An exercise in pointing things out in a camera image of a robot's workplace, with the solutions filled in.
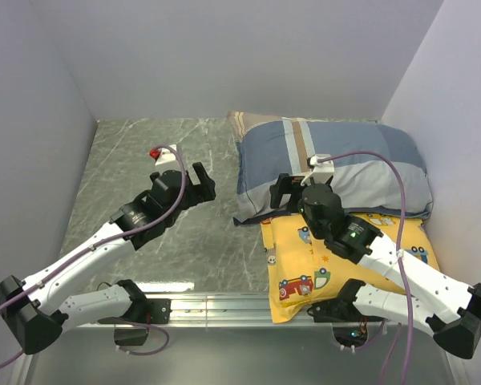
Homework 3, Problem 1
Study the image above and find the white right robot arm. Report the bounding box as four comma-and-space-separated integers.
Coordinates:
269, 173, 481, 359

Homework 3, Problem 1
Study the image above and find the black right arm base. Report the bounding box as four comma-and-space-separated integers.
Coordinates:
306, 302, 386, 353

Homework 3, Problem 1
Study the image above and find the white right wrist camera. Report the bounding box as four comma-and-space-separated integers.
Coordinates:
301, 154, 334, 186

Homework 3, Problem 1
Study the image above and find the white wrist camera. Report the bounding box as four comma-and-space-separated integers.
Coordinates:
149, 148, 180, 172
301, 154, 334, 186

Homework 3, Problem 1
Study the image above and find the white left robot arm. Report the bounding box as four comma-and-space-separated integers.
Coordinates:
0, 162, 216, 355

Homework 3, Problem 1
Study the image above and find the blue striped pillowcase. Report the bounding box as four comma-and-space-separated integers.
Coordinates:
227, 111, 433, 225

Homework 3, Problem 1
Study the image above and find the yellow cartoon car pillow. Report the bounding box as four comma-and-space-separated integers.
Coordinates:
260, 212, 442, 325

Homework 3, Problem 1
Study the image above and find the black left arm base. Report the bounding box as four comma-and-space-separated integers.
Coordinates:
98, 298, 172, 356

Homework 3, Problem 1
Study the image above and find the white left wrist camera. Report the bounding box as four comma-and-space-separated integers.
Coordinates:
149, 148, 180, 172

